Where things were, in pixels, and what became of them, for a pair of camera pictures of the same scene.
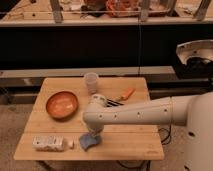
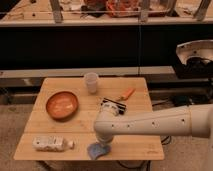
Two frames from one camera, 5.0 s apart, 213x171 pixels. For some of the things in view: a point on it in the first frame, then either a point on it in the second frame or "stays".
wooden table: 56,123 stays
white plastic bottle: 50,143 stays
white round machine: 195,59 stays
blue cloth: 87,139 → 96,150
